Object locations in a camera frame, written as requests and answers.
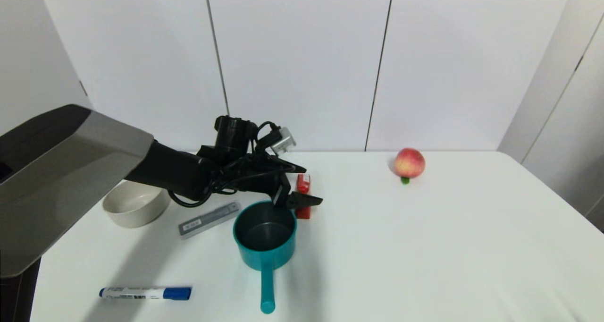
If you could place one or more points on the beige ceramic bowl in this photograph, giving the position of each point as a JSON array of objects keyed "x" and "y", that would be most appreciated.
[{"x": 134, "y": 211}]

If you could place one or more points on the blue whiteboard marker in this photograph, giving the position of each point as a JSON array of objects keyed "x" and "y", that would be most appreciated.
[{"x": 145, "y": 293}]

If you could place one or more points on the teal saucepan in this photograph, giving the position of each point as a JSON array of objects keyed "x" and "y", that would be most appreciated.
[{"x": 265, "y": 249}]

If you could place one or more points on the grey pencil case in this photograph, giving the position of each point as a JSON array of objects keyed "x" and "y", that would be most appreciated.
[{"x": 209, "y": 219}]

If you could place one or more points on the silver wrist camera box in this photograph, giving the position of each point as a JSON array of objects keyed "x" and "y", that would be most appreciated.
[{"x": 283, "y": 141}]

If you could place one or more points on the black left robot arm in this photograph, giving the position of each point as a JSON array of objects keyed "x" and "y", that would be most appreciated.
[{"x": 61, "y": 171}]

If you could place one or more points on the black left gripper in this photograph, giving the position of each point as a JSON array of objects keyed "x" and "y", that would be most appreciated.
[{"x": 255, "y": 178}]

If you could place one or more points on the peach with green stem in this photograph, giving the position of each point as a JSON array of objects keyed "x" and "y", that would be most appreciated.
[{"x": 409, "y": 163}]

